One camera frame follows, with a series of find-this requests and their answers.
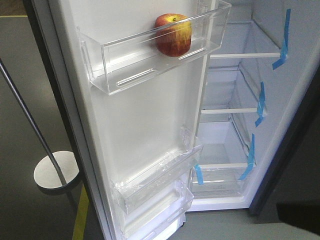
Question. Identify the fridge door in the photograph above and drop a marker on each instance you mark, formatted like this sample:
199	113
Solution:
125	132

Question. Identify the dark grey fridge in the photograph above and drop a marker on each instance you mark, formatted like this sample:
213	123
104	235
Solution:
253	86

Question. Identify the top clear door bin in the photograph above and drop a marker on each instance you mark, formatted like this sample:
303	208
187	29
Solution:
124	63

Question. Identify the clear door bin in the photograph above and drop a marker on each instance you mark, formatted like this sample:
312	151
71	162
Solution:
170	204
124	63
145	184

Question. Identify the upper clear door bin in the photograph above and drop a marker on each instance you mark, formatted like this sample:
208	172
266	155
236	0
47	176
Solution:
145	184

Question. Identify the red yellow apple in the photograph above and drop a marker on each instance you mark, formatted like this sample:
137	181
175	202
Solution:
173	41

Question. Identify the silver sign stand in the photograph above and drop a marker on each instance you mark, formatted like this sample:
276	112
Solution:
57	173

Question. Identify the lower clear door bin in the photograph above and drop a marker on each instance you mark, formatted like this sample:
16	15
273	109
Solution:
170	204

